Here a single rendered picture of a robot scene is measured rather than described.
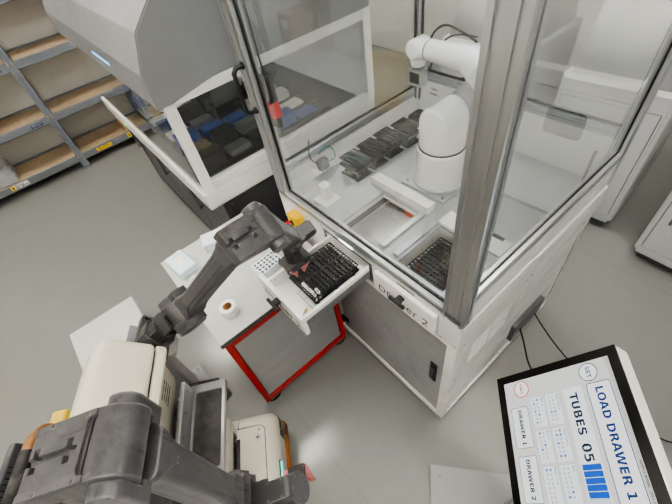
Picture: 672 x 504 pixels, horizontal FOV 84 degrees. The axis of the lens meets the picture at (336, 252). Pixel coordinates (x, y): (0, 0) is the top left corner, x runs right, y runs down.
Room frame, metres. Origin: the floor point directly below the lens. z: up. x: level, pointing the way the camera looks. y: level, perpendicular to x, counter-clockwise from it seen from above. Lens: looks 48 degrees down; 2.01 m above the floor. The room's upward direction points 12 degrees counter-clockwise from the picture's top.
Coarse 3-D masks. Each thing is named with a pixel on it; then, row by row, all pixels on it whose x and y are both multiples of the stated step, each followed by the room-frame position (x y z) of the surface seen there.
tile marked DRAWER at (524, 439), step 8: (520, 408) 0.27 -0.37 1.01; (512, 416) 0.26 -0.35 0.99; (520, 416) 0.25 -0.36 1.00; (528, 416) 0.24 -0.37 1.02; (520, 424) 0.23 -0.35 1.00; (528, 424) 0.23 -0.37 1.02; (520, 432) 0.22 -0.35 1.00; (528, 432) 0.21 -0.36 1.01; (520, 440) 0.20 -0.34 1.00; (528, 440) 0.19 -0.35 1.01; (520, 448) 0.18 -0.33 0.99
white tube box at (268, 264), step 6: (270, 252) 1.18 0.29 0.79; (264, 258) 1.16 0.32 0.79; (270, 258) 1.14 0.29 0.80; (276, 258) 1.13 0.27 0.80; (258, 264) 1.12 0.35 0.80; (264, 264) 1.11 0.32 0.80; (270, 264) 1.10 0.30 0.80; (276, 264) 1.10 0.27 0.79; (258, 270) 1.08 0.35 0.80; (264, 270) 1.08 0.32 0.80; (270, 270) 1.08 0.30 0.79; (276, 270) 1.09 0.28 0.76
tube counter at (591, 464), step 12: (576, 444) 0.15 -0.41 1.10; (588, 444) 0.14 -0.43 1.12; (588, 456) 0.13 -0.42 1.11; (600, 456) 0.12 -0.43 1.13; (588, 468) 0.11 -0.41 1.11; (600, 468) 0.10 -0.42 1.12; (588, 480) 0.09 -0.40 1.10; (600, 480) 0.08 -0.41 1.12; (588, 492) 0.07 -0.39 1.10; (600, 492) 0.06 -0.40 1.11
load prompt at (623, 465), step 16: (592, 384) 0.25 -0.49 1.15; (608, 384) 0.23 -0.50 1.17; (592, 400) 0.22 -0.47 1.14; (608, 400) 0.21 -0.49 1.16; (608, 416) 0.18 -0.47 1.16; (608, 432) 0.15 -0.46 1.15; (624, 432) 0.14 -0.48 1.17; (608, 448) 0.13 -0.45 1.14; (624, 448) 0.12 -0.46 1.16; (608, 464) 0.10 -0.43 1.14; (624, 464) 0.09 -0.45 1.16; (624, 480) 0.07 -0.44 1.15; (640, 480) 0.07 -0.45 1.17; (624, 496) 0.05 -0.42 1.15; (640, 496) 0.04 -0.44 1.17
